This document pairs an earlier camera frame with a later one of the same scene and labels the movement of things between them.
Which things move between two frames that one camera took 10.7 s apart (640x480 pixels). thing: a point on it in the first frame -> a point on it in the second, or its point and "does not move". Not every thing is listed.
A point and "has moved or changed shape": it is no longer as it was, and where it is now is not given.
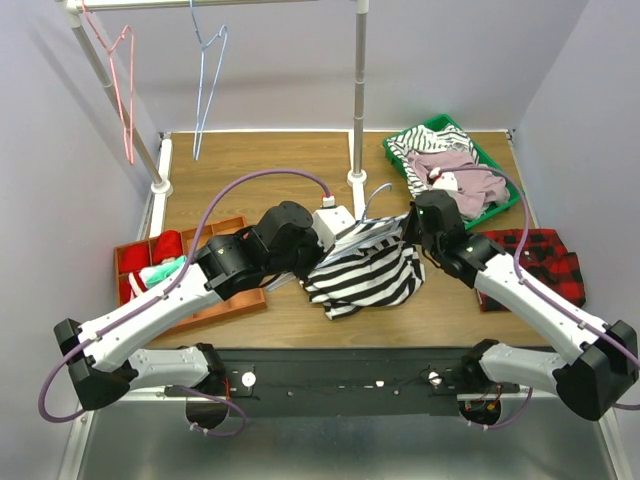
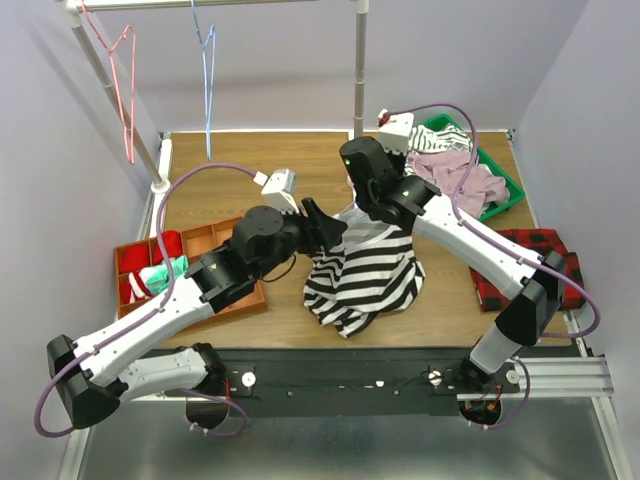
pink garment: (478, 188) does not move
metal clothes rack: (72, 11) does not move
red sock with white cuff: (166, 244) does not move
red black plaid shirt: (543, 256) does not move
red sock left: (134, 258) does not move
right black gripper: (407, 232) -> (398, 159)
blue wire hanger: (359, 231) -> (354, 193)
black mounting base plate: (313, 382) does not move
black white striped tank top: (374, 266) has moved or changed shape
